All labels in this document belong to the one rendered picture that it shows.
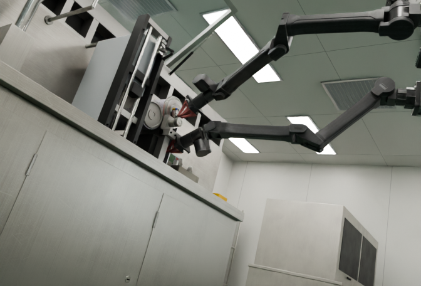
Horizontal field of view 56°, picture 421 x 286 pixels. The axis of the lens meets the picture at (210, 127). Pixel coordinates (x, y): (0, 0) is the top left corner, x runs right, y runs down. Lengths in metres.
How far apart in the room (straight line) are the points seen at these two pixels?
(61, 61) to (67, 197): 0.86
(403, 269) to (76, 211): 5.07
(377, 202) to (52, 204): 5.35
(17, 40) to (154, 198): 0.68
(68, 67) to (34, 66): 0.16
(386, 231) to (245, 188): 2.33
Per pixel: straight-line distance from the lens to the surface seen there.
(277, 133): 1.68
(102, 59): 1.78
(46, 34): 1.86
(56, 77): 1.85
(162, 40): 1.65
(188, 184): 1.47
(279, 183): 6.67
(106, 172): 1.23
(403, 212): 6.02
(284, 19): 1.43
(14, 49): 1.47
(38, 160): 1.10
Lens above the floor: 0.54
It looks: 22 degrees up
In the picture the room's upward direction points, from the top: 15 degrees clockwise
